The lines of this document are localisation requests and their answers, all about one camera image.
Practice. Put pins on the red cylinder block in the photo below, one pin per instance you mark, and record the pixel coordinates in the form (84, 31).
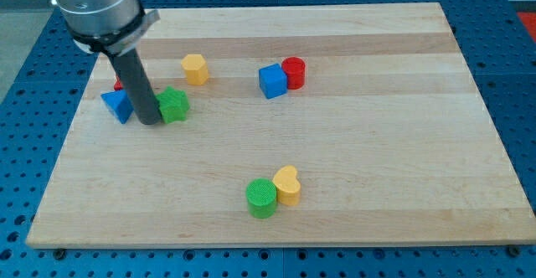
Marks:
(295, 70)

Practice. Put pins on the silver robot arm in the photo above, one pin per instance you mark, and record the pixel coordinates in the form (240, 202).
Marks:
(114, 28)

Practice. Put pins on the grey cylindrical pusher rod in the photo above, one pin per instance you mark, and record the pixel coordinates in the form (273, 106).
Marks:
(137, 86)

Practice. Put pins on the blue cube block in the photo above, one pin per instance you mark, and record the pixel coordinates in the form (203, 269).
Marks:
(272, 81)

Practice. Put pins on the red block behind rod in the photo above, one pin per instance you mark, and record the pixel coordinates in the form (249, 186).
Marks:
(118, 85)

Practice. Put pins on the green cylinder block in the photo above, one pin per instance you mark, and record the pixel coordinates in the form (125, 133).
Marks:
(261, 196)

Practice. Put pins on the yellow hexagon block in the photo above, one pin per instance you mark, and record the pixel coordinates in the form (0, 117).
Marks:
(195, 69)

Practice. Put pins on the blue triangle block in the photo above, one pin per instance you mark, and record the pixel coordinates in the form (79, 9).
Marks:
(118, 103)

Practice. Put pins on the green star block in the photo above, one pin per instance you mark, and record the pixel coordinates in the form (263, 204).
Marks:
(173, 105)

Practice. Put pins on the yellow heart block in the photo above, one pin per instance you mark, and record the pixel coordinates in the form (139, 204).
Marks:
(288, 187)

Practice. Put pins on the light wooden board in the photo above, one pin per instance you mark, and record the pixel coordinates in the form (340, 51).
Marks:
(390, 136)

